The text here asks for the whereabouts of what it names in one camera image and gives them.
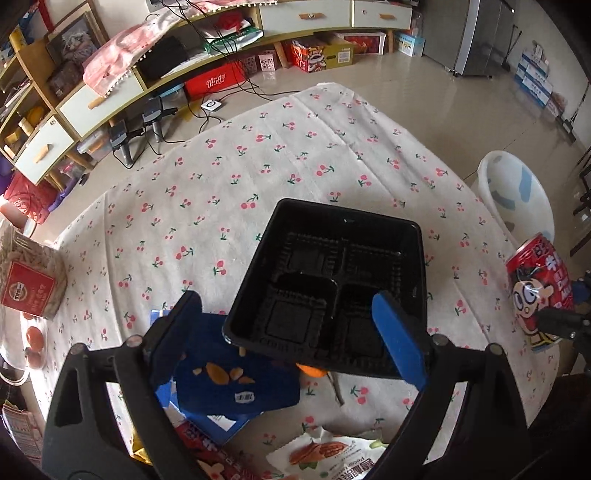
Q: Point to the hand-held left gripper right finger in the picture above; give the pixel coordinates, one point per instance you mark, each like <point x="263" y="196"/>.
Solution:
<point x="399" y="341"/>

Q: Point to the white plastic bin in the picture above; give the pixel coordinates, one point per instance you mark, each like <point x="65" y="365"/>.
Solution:
<point x="517" y="194"/>

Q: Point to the grey handheld device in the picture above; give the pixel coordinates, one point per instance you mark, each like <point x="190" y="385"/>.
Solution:
<point x="152" y="115"/>
<point x="119" y="136"/>

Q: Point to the red cardboard box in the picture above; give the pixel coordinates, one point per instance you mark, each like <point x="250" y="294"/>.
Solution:
<point x="217" y="82"/>

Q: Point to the red bag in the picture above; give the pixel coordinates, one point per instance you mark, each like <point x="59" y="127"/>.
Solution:
<point x="30" y="198"/>

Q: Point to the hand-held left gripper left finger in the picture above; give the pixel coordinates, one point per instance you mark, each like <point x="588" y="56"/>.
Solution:
<point x="178" y="337"/>

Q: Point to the stack of white blue cartons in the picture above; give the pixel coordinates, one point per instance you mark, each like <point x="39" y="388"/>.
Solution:
<point x="535" y="78"/>

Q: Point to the printed paper carton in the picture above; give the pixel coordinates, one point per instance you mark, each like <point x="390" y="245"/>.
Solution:
<point x="21" y="434"/>

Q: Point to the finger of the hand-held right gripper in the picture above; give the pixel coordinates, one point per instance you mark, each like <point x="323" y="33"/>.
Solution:
<point x="582" y="282"/>
<point x="563" y="321"/>

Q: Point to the silver refrigerator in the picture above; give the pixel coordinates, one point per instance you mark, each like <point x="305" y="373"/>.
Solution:
<point x="480" y="37"/>

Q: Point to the red cartoon drink can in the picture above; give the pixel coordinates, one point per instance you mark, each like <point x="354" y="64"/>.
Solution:
<point x="535" y="286"/>

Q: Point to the clear jar with red label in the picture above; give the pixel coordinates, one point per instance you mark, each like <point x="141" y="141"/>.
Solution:
<point x="27" y="286"/>

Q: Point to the orange peel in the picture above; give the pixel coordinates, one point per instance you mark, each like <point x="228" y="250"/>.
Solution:
<point x="309" y="371"/>

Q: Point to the white nut snack wrapper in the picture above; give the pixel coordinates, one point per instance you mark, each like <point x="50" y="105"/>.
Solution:
<point x="323" y="454"/>

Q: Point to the blue and white box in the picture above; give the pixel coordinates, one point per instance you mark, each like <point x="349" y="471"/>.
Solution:
<point x="221" y="424"/>

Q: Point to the colourful snack carton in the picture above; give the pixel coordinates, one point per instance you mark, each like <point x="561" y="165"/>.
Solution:
<point x="318" y="55"/>

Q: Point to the wooden shelf cabinet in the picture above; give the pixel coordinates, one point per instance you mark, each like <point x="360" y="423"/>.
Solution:
<point x="92" y="104"/>

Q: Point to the pink patterned box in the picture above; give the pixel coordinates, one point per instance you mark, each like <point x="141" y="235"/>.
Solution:
<point x="250" y="63"/>
<point x="268" y="61"/>

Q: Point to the white round device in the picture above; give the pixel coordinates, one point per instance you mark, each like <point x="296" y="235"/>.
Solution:
<point x="212" y="105"/>

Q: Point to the pink cloth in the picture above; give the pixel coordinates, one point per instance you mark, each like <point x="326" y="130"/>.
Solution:
<point x="120" y="50"/>

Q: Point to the green white bag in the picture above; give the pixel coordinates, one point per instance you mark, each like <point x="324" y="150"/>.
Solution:
<point x="235" y="39"/>

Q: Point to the small blue white box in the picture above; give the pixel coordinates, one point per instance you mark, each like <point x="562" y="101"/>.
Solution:
<point x="410" y="45"/>

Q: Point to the red snack wrapper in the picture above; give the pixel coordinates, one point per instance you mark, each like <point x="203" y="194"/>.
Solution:
<point x="207" y="454"/>

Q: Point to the black tripod stand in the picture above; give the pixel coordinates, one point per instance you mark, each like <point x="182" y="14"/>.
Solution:
<point x="570" y="122"/>

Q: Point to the framed picture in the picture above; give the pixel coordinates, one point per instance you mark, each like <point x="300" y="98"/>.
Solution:
<point x="74" y="41"/>

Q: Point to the orange fruit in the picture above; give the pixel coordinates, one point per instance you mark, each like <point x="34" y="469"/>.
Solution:
<point x="35" y="337"/>

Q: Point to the black plastic food tray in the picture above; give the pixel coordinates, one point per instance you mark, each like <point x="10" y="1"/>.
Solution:
<point x="341" y="258"/>

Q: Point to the flat red gift box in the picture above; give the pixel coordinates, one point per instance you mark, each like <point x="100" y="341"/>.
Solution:
<point x="367" y="42"/>

